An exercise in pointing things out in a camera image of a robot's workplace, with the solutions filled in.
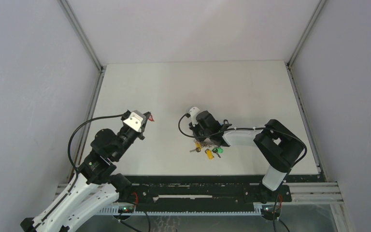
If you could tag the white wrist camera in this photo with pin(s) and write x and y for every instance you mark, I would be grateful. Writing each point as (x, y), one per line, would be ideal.
(193, 112)
(134, 120)

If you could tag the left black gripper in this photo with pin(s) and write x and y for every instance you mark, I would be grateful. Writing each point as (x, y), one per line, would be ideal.
(141, 134)

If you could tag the white cable duct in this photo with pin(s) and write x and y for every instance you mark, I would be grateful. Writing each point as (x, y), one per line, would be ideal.
(257, 210)

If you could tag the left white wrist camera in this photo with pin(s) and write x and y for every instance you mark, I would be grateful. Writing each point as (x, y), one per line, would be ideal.
(134, 120)

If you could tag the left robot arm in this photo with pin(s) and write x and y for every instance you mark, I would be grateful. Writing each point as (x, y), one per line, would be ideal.
(94, 185)

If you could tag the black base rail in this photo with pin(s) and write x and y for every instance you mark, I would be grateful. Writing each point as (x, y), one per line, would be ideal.
(203, 193)

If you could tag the metal key organizer ring plate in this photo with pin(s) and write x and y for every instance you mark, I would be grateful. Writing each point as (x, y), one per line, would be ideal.
(211, 149)

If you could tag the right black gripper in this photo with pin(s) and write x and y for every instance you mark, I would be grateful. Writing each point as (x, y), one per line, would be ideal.
(200, 138)

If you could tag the key with red tag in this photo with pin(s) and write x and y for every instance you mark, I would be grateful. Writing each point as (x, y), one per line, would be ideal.
(150, 117)

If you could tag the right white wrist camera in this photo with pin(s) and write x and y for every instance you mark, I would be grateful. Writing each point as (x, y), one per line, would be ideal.
(193, 112)

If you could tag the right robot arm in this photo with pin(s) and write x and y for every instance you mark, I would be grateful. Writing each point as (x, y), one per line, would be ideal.
(281, 148)

